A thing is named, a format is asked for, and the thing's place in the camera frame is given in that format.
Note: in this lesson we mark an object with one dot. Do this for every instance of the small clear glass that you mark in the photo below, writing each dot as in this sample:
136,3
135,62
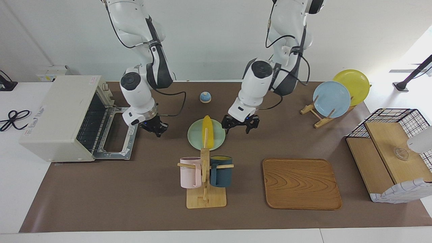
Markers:
401,154

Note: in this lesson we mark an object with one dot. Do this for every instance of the wooden mug tree stand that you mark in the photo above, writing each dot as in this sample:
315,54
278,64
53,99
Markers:
206,200

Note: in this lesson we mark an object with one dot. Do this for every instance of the white power box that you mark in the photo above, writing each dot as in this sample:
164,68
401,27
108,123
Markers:
50,72

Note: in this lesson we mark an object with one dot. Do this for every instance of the wooden serving tray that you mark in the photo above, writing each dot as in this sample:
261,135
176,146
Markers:
300,184

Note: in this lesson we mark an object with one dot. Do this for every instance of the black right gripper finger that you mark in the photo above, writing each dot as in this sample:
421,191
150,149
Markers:
164,127
158,131

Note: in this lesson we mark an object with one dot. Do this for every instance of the brown table mat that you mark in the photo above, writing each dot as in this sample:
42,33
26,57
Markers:
135,189

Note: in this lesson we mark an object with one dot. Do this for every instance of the wooden step shelf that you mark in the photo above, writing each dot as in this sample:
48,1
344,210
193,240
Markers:
388,145

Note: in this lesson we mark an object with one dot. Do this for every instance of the white rounded device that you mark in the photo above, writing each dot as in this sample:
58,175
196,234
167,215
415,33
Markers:
422,140

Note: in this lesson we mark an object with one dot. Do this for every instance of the pink mug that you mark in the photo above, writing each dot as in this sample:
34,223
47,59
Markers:
188,173

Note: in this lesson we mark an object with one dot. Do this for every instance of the yellow corn cob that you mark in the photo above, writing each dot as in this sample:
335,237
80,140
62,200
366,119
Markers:
208,133

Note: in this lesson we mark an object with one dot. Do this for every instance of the pale green round plate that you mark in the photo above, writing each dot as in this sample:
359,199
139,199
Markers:
195,136

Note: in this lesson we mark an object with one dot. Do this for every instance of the yellow plate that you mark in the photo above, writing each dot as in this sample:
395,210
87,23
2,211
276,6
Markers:
354,82

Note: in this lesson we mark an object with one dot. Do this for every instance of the cream toaster oven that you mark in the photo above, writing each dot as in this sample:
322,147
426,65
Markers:
57,114

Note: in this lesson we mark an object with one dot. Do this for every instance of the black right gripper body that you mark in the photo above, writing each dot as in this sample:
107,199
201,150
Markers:
150,122

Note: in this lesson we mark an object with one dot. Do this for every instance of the black clamp mount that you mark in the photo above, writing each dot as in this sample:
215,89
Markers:
8,86

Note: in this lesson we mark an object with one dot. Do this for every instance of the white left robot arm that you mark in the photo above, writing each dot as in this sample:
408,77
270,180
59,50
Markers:
260,84

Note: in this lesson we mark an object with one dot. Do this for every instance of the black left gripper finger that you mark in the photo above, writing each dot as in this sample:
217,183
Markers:
253,123
227,123

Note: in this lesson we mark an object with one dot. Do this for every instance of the black desk stand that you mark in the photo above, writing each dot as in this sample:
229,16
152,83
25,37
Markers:
411,76

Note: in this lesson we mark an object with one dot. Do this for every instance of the dark teal mug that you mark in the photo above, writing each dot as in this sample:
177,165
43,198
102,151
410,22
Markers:
222,175

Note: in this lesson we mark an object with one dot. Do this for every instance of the light blue plate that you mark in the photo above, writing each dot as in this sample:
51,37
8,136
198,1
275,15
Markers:
332,99

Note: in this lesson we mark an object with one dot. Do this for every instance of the wooden plate rack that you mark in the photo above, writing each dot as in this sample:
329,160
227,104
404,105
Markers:
320,122

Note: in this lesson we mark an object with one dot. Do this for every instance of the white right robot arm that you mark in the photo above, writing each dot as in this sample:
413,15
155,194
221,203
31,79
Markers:
135,89

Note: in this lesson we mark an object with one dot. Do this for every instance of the wooden shelf unit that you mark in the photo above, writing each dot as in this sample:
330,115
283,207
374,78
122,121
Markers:
401,192

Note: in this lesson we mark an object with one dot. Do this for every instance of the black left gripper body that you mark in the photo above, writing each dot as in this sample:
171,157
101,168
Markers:
241,120

